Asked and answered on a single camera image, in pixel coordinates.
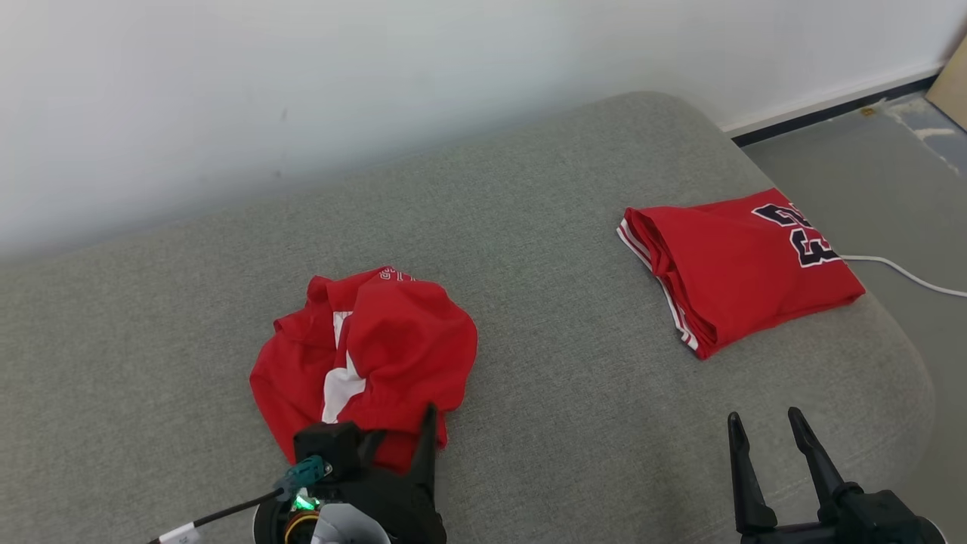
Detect black left camera cable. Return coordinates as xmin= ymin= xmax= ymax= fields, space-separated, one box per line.
xmin=147 ymin=456 xmax=333 ymax=544

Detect white cable on floor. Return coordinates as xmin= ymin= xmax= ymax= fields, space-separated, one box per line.
xmin=839 ymin=255 xmax=967 ymax=298

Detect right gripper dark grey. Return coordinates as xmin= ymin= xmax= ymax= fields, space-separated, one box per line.
xmin=728 ymin=407 xmax=855 ymax=544

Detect light brown board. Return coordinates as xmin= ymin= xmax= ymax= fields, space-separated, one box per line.
xmin=925 ymin=34 xmax=967 ymax=131

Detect red basketball jersey white sleeves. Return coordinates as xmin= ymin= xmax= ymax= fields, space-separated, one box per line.
xmin=617 ymin=187 xmax=867 ymax=360

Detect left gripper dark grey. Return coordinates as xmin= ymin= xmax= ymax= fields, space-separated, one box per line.
xmin=332 ymin=403 xmax=447 ymax=544

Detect black skirting strip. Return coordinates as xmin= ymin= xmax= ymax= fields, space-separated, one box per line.
xmin=731 ymin=76 xmax=941 ymax=147

